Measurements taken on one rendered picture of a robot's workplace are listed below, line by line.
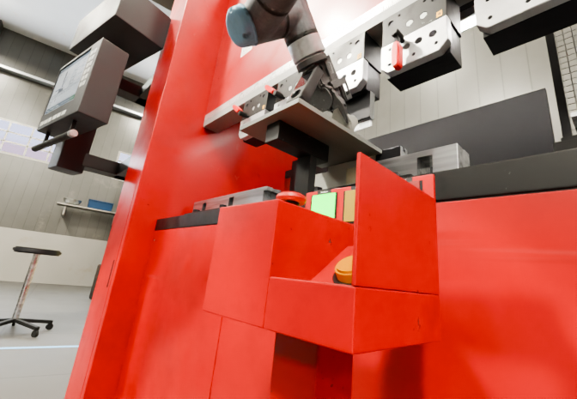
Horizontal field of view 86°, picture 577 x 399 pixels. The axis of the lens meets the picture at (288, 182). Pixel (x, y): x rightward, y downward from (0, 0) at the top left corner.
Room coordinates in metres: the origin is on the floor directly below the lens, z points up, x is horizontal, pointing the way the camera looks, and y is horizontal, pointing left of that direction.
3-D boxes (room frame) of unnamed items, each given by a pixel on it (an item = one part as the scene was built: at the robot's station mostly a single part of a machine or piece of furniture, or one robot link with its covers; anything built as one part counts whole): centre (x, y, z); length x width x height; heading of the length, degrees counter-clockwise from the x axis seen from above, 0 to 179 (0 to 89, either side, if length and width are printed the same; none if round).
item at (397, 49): (0.55, -0.21, 1.20); 0.04 x 0.02 x 0.10; 131
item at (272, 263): (0.36, -0.05, 0.75); 0.20 x 0.16 x 0.18; 43
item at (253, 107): (1.03, 0.13, 1.26); 0.15 x 0.09 x 0.17; 41
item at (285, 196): (0.39, -0.01, 0.79); 0.04 x 0.04 x 0.04
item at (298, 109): (0.61, -0.04, 1.00); 0.26 x 0.18 x 0.01; 131
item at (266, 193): (1.12, 0.21, 0.92); 0.50 x 0.06 x 0.10; 41
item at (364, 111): (0.71, -0.15, 1.13); 0.10 x 0.02 x 0.10; 41
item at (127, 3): (1.37, 0.99, 1.52); 0.51 x 0.25 x 0.85; 54
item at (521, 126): (1.22, -0.39, 1.12); 1.13 x 0.02 x 0.44; 41
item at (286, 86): (0.88, -0.01, 1.26); 0.15 x 0.09 x 0.17; 41
